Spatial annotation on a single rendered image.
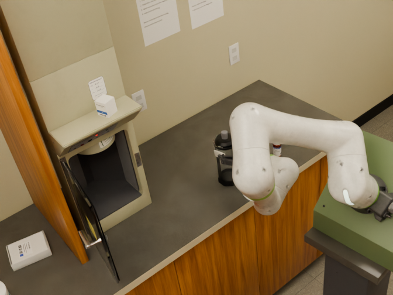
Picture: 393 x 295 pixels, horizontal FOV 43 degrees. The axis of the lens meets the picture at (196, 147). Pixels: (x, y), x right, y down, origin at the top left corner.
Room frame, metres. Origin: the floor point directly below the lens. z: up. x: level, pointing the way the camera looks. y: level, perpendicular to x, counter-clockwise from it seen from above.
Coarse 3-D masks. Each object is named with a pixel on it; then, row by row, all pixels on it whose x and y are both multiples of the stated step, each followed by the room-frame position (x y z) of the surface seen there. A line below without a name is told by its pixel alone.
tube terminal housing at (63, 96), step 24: (72, 72) 1.53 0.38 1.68; (96, 72) 1.58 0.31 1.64; (48, 96) 1.47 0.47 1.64; (72, 96) 1.52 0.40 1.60; (120, 96) 1.61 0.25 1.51; (48, 120) 1.46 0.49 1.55; (72, 120) 1.50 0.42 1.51; (48, 144) 1.50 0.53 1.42; (144, 192) 1.61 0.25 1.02; (120, 216) 1.54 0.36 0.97
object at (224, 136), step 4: (224, 132) 1.70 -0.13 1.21; (216, 136) 1.72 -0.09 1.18; (220, 136) 1.71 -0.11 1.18; (224, 136) 1.69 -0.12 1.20; (228, 136) 1.70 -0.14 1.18; (216, 140) 1.69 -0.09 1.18; (220, 140) 1.68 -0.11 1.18; (224, 140) 1.68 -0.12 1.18; (228, 140) 1.68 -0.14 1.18; (216, 144) 1.68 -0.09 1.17; (220, 144) 1.67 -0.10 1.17; (224, 144) 1.66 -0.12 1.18; (228, 144) 1.66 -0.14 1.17
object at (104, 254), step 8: (72, 176) 1.34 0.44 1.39; (72, 184) 1.38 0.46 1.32; (80, 192) 1.25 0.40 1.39; (80, 200) 1.32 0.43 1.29; (80, 208) 1.40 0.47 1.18; (88, 208) 1.20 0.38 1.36; (88, 216) 1.26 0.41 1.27; (88, 224) 1.34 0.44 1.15; (96, 224) 1.16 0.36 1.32; (96, 232) 1.21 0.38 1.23; (96, 248) 1.35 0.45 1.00; (104, 248) 1.16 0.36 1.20; (104, 256) 1.23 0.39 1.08; (112, 272) 1.17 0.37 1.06
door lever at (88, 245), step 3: (78, 231) 1.25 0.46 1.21; (81, 231) 1.25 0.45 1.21; (81, 234) 1.24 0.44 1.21; (84, 234) 1.23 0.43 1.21; (81, 237) 1.22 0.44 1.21; (84, 237) 1.22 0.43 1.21; (84, 240) 1.21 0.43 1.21; (87, 240) 1.20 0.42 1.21; (96, 240) 1.20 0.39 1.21; (99, 240) 1.19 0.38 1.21; (84, 243) 1.20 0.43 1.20; (87, 243) 1.19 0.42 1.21; (90, 243) 1.19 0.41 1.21; (93, 243) 1.19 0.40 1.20; (87, 246) 1.18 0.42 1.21; (90, 246) 1.18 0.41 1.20
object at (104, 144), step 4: (112, 136) 1.62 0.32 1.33; (104, 140) 1.58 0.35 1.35; (108, 140) 1.59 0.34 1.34; (112, 140) 1.60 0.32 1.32; (96, 144) 1.56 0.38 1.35; (100, 144) 1.56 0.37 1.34; (104, 144) 1.57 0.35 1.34; (108, 144) 1.58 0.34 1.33; (88, 148) 1.55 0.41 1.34; (92, 148) 1.55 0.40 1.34; (96, 148) 1.55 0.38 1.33; (100, 148) 1.56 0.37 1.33; (104, 148) 1.56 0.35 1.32; (80, 152) 1.56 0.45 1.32; (84, 152) 1.55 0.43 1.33; (88, 152) 1.55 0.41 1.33; (92, 152) 1.55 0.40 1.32; (96, 152) 1.55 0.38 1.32
